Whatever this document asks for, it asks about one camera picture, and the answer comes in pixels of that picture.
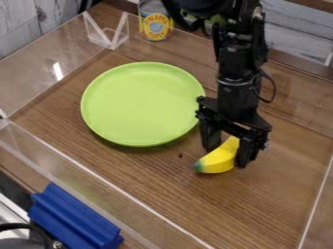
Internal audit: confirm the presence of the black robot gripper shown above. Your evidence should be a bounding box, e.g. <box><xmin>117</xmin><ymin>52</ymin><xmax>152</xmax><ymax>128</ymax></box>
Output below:
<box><xmin>195</xmin><ymin>77</ymin><xmax>271</xmax><ymax>168</ymax></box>

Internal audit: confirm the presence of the yellow toy banana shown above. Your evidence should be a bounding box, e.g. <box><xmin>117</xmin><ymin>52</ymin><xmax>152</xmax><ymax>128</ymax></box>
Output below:
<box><xmin>193</xmin><ymin>136</ymin><xmax>239</xmax><ymax>174</ymax></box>

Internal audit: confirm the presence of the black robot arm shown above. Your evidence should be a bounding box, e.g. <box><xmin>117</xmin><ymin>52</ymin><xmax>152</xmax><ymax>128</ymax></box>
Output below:
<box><xmin>161</xmin><ymin>0</ymin><xmax>271</xmax><ymax>168</ymax></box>

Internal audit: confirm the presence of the green round plate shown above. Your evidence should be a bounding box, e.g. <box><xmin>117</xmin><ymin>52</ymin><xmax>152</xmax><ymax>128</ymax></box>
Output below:
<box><xmin>80</xmin><ymin>62</ymin><xmax>204</xmax><ymax>147</ymax></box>

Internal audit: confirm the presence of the yellow labelled tin can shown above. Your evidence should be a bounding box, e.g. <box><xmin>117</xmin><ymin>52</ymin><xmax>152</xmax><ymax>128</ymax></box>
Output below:
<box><xmin>137</xmin><ymin>0</ymin><xmax>173</xmax><ymax>42</ymax></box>

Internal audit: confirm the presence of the blue plastic clamp block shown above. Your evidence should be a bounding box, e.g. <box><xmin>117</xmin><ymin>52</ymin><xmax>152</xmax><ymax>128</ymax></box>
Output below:
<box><xmin>27</xmin><ymin>183</ymin><xmax>122</xmax><ymax>249</ymax></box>

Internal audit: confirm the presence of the clear acrylic enclosure wall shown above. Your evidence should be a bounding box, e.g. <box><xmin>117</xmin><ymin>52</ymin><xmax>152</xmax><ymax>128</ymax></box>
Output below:
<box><xmin>0</xmin><ymin>19</ymin><xmax>333</xmax><ymax>249</ymax></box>

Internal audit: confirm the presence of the black cable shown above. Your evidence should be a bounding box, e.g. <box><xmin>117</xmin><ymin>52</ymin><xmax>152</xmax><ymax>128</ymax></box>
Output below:
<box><xmin>0</xmin><ymin>222</ymin><xmax>56</xmax><ymax>249</ymax></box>

